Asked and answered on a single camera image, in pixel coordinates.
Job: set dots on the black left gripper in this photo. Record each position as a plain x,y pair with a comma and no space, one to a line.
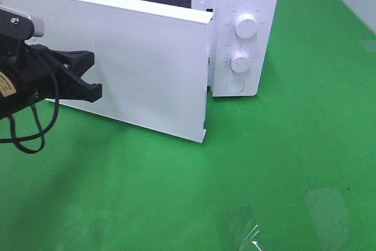
32,73

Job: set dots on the white microwave door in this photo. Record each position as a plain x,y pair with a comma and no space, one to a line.
151,59

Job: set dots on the round white door button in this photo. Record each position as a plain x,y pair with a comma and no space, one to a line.
235,85

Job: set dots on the lower white microwave knob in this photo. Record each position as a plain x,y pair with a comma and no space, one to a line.
240,62

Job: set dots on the white microwave knob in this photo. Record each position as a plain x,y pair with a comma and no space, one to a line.
246,25
240,62

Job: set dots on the upper white microwave knob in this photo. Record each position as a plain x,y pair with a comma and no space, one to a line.
246,25

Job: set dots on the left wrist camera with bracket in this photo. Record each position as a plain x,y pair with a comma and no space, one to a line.
16,28

